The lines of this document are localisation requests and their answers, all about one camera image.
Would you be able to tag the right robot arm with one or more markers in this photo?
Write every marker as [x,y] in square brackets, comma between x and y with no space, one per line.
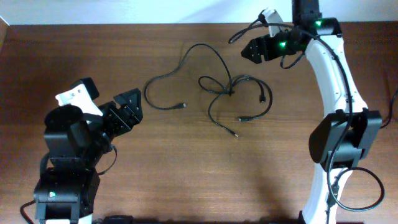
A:
[348,128]

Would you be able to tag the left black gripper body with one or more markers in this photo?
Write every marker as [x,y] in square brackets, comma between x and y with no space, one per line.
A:
[113,126]

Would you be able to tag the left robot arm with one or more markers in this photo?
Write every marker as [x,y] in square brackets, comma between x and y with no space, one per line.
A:
[78,133]

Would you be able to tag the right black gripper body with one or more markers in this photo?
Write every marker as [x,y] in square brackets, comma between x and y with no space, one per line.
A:
[280,44]

